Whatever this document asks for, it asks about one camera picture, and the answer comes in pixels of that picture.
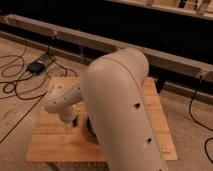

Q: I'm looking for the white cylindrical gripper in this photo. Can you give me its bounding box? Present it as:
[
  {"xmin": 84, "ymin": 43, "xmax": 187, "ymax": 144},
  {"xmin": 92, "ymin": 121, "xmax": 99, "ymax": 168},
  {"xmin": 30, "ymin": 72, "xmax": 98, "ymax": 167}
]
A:
[{"xmin": 59, "ymin": 107, "xmax": 77, "ymax": 134}]

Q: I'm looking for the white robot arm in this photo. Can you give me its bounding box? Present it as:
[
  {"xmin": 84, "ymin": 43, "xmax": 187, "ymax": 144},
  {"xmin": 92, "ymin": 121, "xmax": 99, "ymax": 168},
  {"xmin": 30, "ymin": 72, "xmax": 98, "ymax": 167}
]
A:
[{"xmin": 44, "ymin": 48, "xmax": 169, "ymax": 171}]

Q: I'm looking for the dark blue bowl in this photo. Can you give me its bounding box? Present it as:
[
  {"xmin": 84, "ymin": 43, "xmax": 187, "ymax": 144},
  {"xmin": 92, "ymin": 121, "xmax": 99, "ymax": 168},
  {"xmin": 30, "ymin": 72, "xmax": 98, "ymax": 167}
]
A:
[{"xmin": 86, "ymin": 118, "xmax": 98, "ymax": 141}]

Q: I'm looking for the black power adapter box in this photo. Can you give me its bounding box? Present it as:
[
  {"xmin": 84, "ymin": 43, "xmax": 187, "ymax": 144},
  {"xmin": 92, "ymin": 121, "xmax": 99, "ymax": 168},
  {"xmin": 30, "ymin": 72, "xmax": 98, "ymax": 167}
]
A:
[{"xmin": 27, "ymin": 61, "xmax": 45, "ymax": 74}]

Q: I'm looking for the black floor cable left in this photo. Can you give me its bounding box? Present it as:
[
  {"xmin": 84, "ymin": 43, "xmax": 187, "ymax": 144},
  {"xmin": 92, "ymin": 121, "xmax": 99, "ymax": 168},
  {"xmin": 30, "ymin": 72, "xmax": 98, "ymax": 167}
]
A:
[{"xmin": 0, "ymin": 43, "xmax": 78, "ymax": 144}]

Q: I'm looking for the black floor cable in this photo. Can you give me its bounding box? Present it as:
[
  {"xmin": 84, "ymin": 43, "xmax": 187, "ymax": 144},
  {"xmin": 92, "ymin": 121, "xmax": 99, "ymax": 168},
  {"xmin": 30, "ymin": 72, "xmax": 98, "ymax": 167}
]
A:
[
  {"xmin": 0, "ymin": 43, "xmax": 78, "ymax": 144},
  {"xmin": 188, "ymin": 78, "xmax": 213, "ymax": 166}
]

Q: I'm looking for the black floor cable right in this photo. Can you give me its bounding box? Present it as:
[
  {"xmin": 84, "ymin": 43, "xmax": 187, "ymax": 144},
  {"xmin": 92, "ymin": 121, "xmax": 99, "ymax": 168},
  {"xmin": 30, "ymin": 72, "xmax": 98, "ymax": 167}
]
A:
[{"xmin": 188, "ymin": 78, "xmax": 213, "ymax": 166}]

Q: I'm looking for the wooden beam rail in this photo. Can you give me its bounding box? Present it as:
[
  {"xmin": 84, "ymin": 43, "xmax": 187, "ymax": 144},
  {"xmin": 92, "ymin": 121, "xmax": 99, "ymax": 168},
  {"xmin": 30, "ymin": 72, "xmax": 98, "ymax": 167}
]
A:
[{"xmin": 0, "ymin": 15, "xmax": 213, "ymax": 104}]

